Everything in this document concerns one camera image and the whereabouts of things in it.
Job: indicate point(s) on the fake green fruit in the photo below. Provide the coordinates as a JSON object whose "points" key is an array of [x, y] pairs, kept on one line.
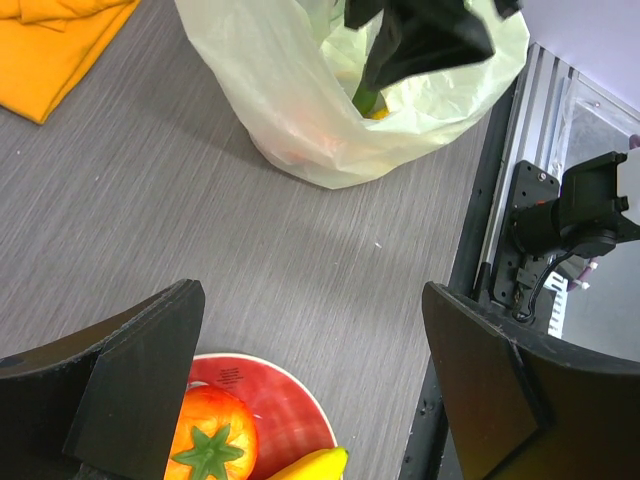
{"points": [[365, 99]]}

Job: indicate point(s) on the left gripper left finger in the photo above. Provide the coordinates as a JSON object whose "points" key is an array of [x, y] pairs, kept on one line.
{"points": [[103, 402]]}

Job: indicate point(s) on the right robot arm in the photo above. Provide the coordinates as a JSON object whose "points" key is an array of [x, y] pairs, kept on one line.
{"points": [[595, 210]]}

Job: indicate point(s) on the fake orange persimmon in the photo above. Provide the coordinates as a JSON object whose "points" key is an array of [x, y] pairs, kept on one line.
{"points": [[215, 437]]}

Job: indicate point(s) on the orange folded cloth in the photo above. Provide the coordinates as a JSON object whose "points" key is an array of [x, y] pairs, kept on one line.
{"points": [[47, 47]]}

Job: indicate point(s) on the fake yellow fruit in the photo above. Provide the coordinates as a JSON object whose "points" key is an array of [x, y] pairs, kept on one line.
{"points": [[380, 114]]}

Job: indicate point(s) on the fake orange fruit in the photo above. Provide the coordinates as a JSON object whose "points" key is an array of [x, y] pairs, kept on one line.
{"points": [[321, 150]]}

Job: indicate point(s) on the red and teal plate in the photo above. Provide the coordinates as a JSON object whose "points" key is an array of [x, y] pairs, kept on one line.
{"points": [[290, 421]]}

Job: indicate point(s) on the pale yellow plastic bag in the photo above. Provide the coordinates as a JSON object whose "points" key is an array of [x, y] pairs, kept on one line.
{"points": [[289, 70]]}

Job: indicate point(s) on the aluminium frame rail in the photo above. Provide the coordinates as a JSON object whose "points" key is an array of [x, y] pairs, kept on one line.
{"points": [[558, 118]]}

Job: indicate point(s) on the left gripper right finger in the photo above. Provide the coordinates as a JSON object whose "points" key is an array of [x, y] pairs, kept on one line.
{"points": [[522, 404]]}

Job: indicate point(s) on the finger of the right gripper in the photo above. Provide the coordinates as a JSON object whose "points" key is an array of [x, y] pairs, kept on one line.
{"points": [[358, 13], [418, 37]]}

